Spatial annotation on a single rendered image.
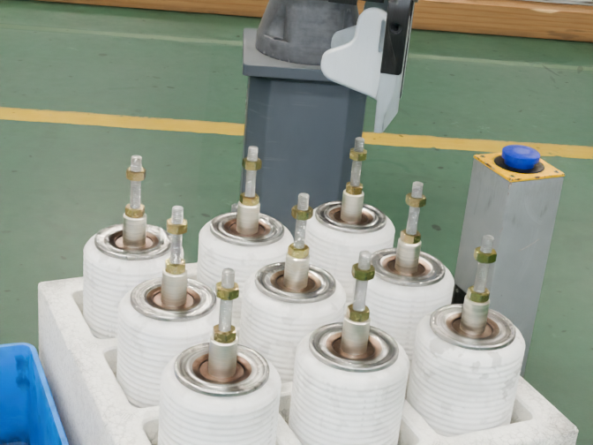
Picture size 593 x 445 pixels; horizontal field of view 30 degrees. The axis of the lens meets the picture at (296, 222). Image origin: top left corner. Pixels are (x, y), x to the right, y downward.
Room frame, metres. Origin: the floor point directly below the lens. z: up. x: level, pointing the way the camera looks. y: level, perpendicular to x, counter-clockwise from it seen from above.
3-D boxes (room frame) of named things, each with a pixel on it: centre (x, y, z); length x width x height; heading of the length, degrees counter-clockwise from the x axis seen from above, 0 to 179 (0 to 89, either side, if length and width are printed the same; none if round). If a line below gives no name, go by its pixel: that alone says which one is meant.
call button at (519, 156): (1.10, -0.23, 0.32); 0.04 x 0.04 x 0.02
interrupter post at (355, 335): (0.80, -0.06, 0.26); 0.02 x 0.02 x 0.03
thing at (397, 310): (0.96, -0.11, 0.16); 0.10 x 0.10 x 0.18
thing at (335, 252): (1.06, -0.06, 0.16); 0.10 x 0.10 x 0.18
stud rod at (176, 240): (0.85, 0.10, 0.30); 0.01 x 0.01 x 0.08
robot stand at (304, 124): (1.52, 0.01, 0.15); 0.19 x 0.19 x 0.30; 5
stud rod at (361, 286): (0.80, -0.06, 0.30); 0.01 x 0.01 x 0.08
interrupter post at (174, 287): (0.85, 0.10, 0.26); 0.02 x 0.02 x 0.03
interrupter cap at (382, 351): (0.80, -0.06, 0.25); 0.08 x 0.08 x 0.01
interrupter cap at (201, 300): (0.85, 0.10, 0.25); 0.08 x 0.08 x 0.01
